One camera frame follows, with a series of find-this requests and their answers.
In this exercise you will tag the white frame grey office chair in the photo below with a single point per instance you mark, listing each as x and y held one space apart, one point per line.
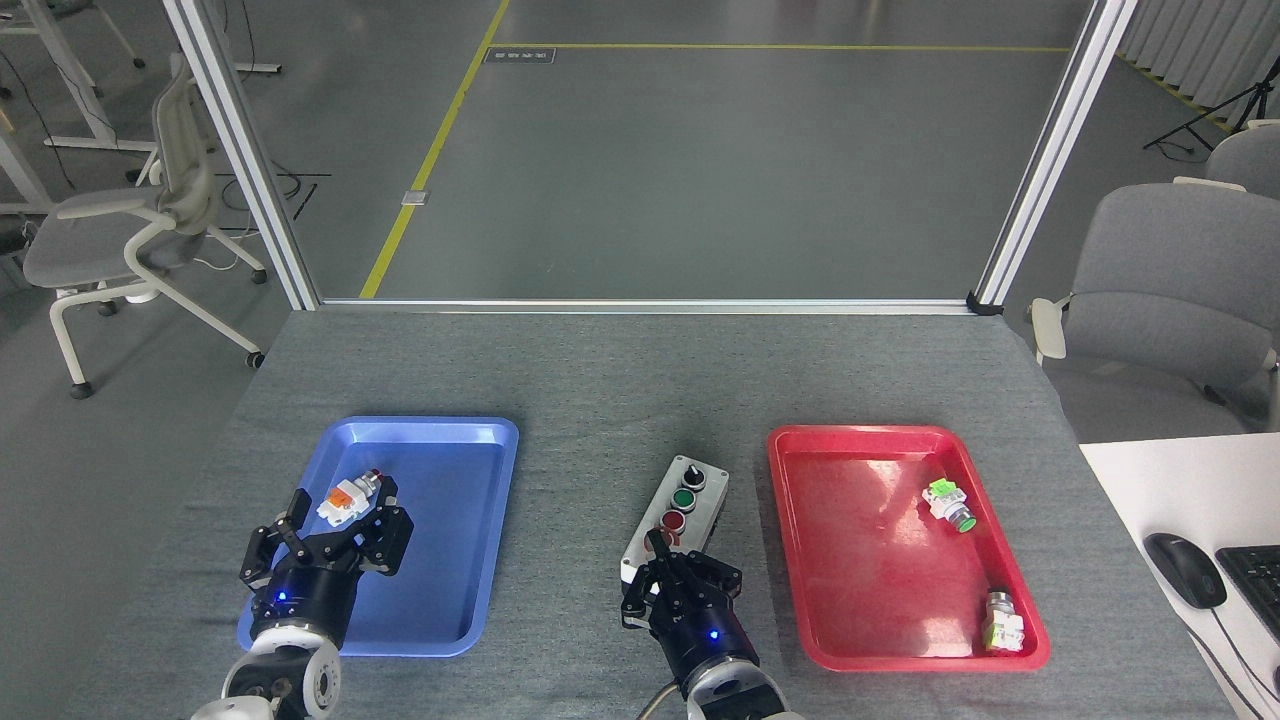
85 240

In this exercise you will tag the small grey fabric chair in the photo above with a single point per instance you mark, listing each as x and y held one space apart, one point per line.
1250 160

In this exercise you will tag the green push button switch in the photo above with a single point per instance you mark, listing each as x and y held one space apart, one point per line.
948 503

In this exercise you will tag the white desk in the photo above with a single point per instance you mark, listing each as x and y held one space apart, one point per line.
1160 480

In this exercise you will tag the black tripod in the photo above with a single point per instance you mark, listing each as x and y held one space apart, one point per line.
1215 112

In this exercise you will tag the red push button orange block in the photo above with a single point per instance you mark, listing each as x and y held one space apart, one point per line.
345 498

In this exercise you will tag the white pleated curtain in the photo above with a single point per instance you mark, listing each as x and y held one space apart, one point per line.
1200 40

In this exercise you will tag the grey floor label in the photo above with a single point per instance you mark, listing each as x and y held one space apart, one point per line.
519 55

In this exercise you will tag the grey control box with buttons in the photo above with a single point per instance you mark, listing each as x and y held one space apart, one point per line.
685 500

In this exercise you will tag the white desk frame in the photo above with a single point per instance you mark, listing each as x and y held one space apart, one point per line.
100 143

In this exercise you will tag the silver floor outlet plate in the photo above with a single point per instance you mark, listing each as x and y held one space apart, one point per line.
415 197

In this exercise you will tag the black keyboard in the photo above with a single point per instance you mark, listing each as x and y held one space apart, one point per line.
1258 585

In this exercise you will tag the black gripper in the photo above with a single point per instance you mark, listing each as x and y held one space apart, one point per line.
310 595
700 630

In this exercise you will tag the silver push button yellow block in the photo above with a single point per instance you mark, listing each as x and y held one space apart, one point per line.
1003 622

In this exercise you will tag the blue plastic tray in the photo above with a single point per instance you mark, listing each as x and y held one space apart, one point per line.
470 600

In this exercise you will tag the silver aluminium post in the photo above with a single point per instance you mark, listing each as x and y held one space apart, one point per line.
1050 160
245 150

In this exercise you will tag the large grey fabric chair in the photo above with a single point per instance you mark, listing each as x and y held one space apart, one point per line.
1170 280

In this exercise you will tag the black computer mouse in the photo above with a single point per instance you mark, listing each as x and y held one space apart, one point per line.
1185 570

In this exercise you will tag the silver aluminium crossbar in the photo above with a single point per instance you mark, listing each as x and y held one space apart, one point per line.
640 305

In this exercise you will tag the grey table cloth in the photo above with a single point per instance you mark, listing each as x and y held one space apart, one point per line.
640 400

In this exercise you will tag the red plastic tray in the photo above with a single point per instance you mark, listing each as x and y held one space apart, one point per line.
860 520

